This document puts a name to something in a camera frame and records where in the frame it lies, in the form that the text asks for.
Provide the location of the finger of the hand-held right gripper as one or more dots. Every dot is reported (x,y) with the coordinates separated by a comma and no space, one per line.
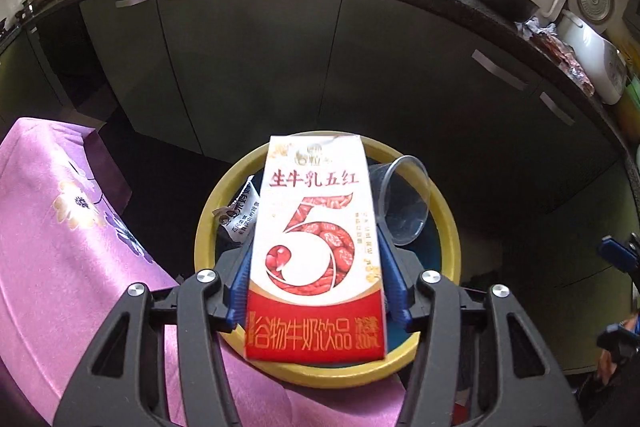
(620,252)
(617,337)

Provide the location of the pink floral tablecloth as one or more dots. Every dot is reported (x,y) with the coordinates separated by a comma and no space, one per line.
(50,257)

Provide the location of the red white milk carton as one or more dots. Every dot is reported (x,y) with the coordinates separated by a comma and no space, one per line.
(310,257)

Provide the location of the white rice cooker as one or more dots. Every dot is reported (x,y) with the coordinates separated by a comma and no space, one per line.
(595,52)

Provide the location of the blue white snack packet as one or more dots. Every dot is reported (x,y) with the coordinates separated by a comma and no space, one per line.
(240,217)

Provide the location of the green lower kitchen cabinets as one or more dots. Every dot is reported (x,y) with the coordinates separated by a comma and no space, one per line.
(250,57)

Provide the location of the yellow rimmed trash bin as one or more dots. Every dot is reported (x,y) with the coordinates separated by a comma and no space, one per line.
(325,376)

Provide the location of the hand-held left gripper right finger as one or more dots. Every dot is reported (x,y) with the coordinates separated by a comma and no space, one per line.
(396,292)

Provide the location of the clear plastic cup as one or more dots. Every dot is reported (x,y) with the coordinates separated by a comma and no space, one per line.
(400,202)

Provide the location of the crumpled plastic wrappers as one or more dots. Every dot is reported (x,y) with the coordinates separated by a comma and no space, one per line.
(560,52)

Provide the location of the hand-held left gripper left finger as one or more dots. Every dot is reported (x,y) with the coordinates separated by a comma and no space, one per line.
(241,292)

